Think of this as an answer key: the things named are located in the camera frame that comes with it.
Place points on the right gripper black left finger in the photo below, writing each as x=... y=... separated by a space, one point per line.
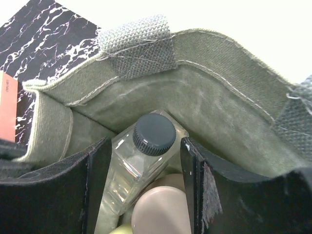
x=61 y=198

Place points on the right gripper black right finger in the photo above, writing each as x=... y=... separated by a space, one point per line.
x=223 y=198

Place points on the beige brown lotion bottle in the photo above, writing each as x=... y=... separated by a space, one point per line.
x=162 y=209

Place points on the yellow green lotion bottle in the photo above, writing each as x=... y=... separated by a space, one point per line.
x=123 y=226

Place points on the clear square bottle grey cap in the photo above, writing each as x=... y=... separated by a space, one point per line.
x=148 y=148

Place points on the olive green canvas bag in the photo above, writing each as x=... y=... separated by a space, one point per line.
x=223 y=95

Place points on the orange plastic basket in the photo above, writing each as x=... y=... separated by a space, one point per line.
x=8 y=106

